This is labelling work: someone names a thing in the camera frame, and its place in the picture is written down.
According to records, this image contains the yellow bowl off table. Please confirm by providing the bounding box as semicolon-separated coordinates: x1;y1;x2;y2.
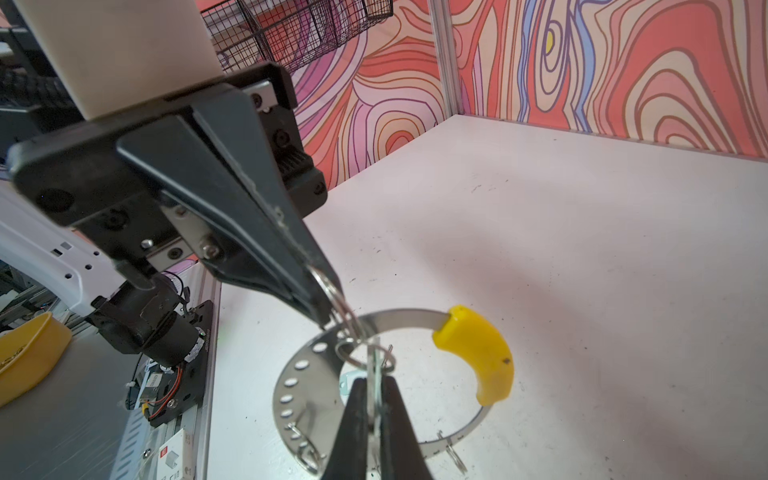
1;312;73;406

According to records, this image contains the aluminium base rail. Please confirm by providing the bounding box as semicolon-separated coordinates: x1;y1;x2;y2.
96;265;221;479

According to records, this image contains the black wire basket left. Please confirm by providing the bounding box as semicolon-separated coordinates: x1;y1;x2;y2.
197;0;394;73

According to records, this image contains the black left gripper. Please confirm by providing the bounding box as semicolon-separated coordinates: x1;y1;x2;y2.
8;62;338;325

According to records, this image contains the metal keyring organizer yellow grip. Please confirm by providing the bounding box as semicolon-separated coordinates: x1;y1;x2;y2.
273;269;515;479

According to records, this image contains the key with small mint tag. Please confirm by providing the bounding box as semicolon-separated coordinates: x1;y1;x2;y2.
338;365;385;409

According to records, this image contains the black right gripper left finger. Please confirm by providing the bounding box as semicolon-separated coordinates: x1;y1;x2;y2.
321;378;369;480

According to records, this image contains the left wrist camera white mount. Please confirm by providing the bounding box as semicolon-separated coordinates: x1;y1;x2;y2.
14;1;223;120

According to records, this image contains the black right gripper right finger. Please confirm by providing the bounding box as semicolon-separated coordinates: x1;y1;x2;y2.
380;376;433;480

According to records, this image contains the aluminium frame post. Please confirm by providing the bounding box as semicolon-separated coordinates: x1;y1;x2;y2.
427;0;464;117

